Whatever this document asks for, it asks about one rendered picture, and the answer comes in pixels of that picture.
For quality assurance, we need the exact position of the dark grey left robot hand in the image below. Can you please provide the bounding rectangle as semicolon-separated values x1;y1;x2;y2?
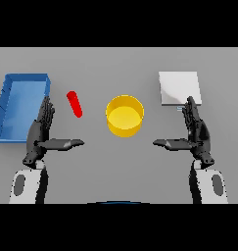
22;95;85;167

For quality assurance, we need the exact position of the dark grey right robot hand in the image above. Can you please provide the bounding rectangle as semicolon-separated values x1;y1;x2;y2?
152;95;215;167

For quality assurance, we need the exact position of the red beaker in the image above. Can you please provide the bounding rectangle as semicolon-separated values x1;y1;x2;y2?
66;90;84;119

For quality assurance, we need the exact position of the pale square measuring scale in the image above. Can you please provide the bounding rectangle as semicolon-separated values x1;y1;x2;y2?
158;71;203;108

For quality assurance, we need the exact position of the yellow bowl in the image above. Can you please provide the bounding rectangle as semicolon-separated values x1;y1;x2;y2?
105;94;145;138

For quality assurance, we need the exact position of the blue tray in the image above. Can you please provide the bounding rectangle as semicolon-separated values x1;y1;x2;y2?
0;73;52;144

